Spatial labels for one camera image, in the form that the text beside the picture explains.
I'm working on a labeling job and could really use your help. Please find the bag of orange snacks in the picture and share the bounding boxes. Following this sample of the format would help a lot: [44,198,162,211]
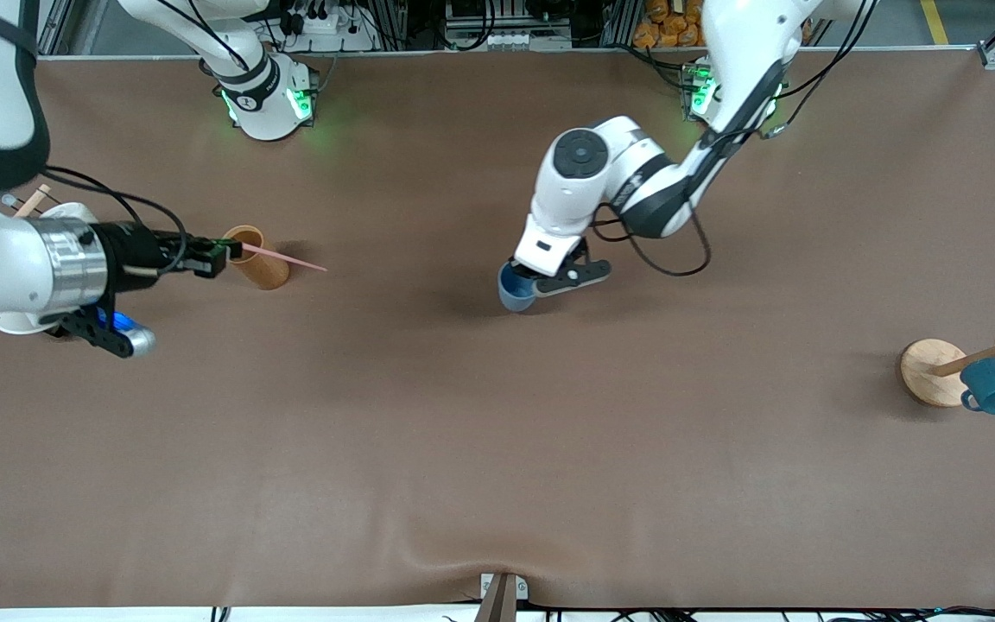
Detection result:
[633,0,714,49]

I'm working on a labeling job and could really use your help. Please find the wooden rack pole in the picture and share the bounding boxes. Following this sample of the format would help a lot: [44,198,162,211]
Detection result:
[12,184,52,219]

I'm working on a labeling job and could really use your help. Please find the brown wooden chopstick holder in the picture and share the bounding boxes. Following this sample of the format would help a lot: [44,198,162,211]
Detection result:
[221,225,290,291]

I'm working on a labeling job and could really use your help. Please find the white paper cup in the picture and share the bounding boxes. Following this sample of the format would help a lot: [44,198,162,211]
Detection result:
[41,202,99,224]
[0,311,56,336]

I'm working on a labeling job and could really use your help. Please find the wooden mug tree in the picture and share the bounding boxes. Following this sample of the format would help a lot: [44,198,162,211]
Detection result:
[900,309,995,408]

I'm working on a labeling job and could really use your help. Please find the light blue cup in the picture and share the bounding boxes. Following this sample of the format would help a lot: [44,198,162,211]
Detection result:
[497,262,542,313]

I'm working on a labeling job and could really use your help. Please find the brown table cover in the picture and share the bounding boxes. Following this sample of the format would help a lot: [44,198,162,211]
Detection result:
[0,48,995,611]

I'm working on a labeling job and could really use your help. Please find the white power strip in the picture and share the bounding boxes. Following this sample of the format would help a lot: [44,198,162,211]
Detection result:
[286,7,379,53]

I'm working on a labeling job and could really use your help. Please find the pink straw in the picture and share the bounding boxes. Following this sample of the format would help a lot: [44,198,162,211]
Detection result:
[238,244,328,273]

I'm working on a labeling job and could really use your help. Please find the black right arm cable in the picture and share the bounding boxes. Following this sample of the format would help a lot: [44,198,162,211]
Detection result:
[38,166,193,279]

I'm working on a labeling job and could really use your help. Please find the metal table bracket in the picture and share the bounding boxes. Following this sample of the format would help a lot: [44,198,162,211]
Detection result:
[473,572,529,622]

